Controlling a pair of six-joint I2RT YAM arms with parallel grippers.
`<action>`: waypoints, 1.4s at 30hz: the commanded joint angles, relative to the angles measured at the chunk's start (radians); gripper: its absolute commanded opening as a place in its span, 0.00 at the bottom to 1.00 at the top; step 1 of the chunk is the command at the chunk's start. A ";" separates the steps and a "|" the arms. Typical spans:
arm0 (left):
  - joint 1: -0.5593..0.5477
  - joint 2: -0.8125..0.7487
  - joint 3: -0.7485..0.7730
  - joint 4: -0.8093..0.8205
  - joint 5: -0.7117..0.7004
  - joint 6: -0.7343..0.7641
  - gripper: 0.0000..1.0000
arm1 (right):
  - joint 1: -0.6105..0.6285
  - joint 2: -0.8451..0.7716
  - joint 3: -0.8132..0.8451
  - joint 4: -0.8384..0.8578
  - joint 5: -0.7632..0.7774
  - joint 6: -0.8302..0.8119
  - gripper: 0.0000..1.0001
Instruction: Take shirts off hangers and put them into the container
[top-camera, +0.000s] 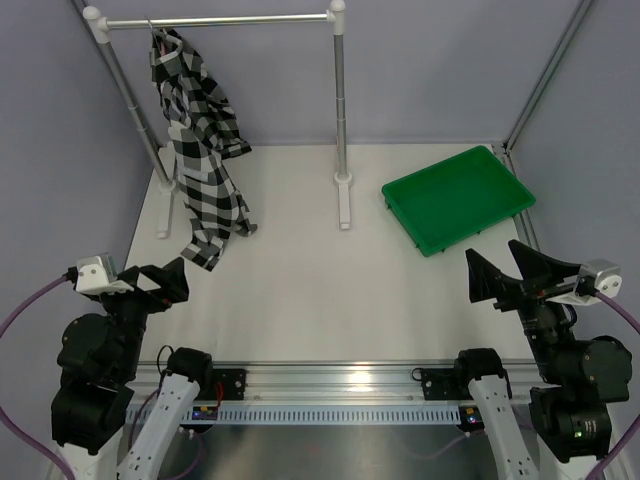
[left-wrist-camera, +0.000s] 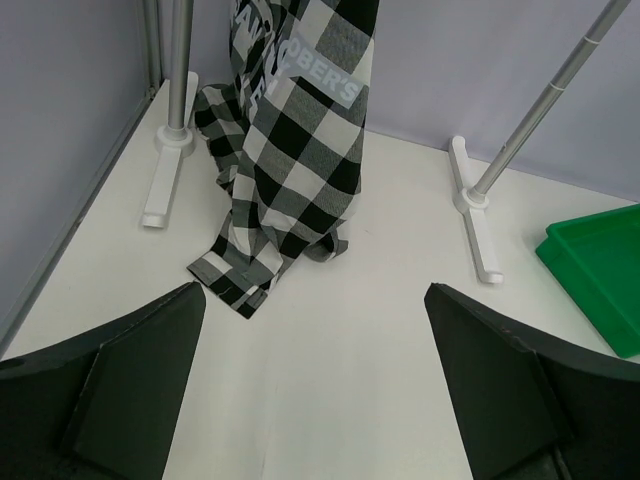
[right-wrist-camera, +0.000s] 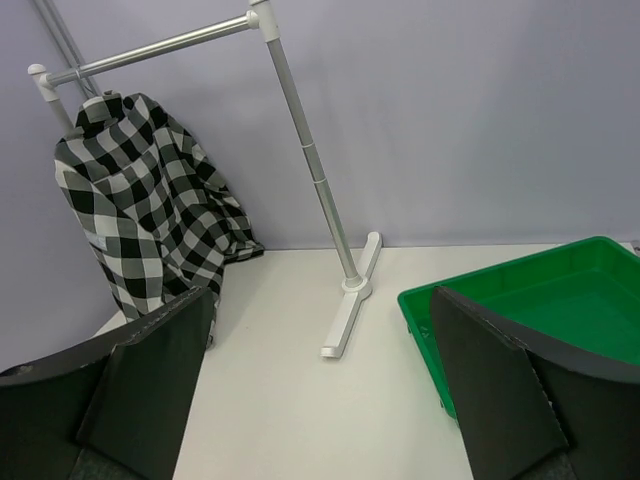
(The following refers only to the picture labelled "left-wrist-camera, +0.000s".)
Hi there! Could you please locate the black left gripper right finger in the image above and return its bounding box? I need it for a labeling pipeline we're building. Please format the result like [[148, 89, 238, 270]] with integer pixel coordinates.
[[424, 283, 639, 479]]

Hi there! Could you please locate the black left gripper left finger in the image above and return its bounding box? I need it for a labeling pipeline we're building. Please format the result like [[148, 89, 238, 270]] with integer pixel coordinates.
[[1, 282, 206, 479]]

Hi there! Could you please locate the black white checked shirt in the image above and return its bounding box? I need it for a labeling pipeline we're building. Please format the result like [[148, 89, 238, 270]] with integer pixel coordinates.
[[189, 1, 379, 318]]

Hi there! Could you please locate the green plastic tray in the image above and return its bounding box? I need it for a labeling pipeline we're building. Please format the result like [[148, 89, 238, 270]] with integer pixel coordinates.
[[536, 205, 639, 359]]

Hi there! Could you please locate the silver white clothes rack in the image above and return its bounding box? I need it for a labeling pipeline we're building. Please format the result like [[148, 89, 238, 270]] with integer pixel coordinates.
[[141, 1, 629, 284]]

